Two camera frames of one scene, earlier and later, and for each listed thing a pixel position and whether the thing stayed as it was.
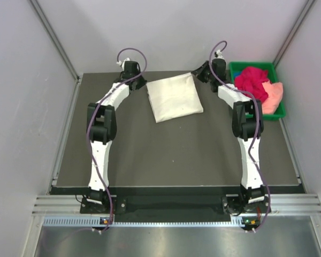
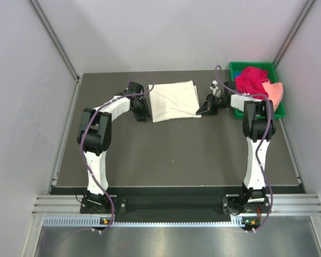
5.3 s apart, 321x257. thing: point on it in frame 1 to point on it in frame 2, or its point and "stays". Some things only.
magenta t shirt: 251,79 stays
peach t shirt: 275,91 stays
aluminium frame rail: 281,204 stays
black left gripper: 142,82 to 140,116
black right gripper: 199,73 to 208,107
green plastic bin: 235,67 stays
